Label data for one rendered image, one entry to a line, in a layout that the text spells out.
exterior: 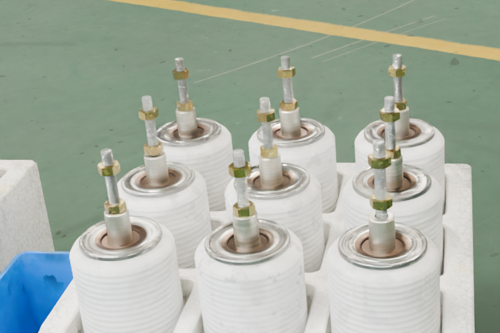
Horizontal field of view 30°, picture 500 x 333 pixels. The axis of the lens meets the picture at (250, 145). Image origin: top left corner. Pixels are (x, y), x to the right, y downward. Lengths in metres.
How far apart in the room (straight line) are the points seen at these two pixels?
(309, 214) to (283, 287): 0.12
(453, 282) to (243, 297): 0.21
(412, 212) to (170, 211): 0.24
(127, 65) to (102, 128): 0.35
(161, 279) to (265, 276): 0.10
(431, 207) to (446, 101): 0.89
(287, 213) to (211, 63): 1.18
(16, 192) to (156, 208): 0.31
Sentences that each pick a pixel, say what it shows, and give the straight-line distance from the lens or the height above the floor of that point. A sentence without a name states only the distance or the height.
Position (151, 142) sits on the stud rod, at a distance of 0.93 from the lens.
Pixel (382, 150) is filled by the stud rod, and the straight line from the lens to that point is 0.76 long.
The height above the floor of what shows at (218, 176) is 0.21.
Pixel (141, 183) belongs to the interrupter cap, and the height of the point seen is 0.25.
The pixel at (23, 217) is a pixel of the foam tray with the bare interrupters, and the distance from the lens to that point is 1.20.
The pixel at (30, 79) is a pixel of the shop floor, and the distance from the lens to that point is 2.11.
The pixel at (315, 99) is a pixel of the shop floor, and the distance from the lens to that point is 1.80.
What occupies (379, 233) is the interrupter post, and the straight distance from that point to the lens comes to 0.79.
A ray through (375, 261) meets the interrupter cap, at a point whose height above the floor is 0.25.
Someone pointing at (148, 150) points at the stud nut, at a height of 0.29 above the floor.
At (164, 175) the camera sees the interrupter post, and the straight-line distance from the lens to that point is 0.95.
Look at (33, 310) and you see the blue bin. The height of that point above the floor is 0.04.
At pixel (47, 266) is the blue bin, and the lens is 1.14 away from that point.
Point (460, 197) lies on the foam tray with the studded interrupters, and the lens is 1.04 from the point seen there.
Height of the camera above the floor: 0.67
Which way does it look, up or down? 24 degrees down
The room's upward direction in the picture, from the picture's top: 6 degrees counter-clockwise
